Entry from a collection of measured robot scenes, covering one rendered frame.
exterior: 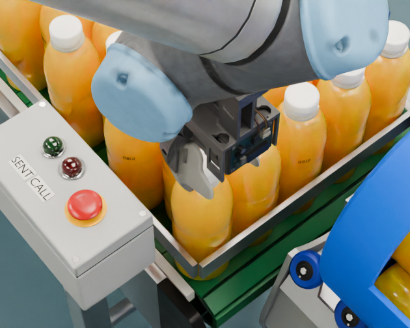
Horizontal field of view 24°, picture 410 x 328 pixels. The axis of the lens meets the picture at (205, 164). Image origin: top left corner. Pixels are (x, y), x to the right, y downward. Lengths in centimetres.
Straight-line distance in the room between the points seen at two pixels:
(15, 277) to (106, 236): 126
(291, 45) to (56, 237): 46
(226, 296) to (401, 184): 35
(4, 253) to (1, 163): 123
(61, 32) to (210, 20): 61
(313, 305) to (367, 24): 59
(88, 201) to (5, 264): 127
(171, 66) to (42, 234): 38
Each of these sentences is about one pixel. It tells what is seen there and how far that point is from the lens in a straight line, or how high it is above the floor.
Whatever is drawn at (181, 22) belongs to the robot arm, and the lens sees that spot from 52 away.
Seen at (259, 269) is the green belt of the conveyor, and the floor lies 90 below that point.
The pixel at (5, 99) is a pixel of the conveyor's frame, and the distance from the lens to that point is 135.
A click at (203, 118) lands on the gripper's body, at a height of 124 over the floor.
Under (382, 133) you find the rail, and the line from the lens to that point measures 120.
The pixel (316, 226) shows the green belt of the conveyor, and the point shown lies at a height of 90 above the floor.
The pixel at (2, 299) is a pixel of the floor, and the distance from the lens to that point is 220.
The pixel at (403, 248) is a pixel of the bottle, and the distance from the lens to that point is 95.
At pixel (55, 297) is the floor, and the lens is 218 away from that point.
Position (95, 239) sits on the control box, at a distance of 97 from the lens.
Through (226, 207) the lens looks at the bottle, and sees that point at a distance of 104.
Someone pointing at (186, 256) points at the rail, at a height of 98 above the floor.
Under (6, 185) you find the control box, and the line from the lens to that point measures 102.
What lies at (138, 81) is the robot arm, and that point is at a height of 143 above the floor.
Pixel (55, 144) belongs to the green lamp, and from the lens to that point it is 102.
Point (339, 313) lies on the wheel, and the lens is 109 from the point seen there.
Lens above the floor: 194
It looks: 56 degrees down
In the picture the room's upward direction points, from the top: straight up
